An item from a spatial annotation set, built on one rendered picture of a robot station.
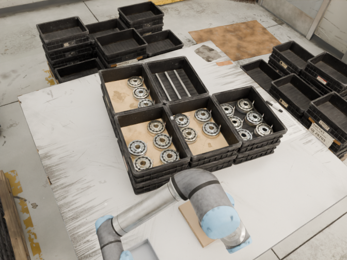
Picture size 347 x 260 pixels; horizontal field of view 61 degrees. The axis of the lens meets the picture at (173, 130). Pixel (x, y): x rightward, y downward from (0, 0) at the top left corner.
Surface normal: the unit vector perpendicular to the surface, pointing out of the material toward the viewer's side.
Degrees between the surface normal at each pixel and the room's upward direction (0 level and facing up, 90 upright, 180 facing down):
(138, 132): 0
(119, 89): 0
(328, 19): 90
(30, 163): 0
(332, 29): 90
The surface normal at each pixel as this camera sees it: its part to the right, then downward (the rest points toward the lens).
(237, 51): 0.02, -0.62
